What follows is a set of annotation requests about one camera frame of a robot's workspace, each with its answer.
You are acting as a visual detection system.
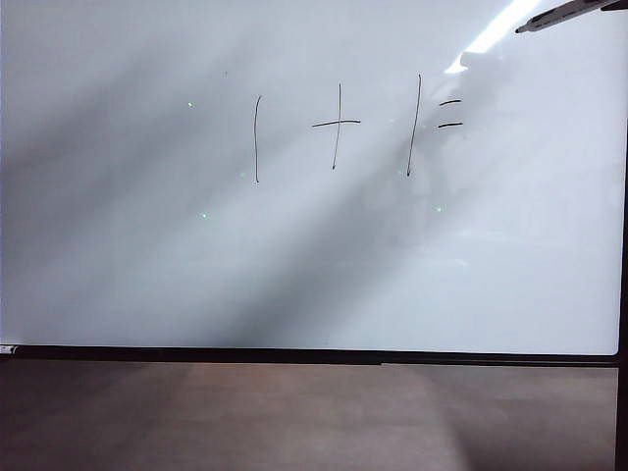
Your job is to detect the white whiteboard marker pen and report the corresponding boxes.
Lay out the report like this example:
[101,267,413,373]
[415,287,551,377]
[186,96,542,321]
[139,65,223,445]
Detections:
[514,0,620,35]

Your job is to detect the black metal whiteboard stand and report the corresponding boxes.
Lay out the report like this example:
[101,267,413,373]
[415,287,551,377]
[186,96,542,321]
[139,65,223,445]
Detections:
[613,92,628,471]

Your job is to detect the white whiteboard with black frame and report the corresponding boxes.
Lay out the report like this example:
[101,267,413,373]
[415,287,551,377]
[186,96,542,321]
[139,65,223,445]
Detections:
[0,0,628,367]

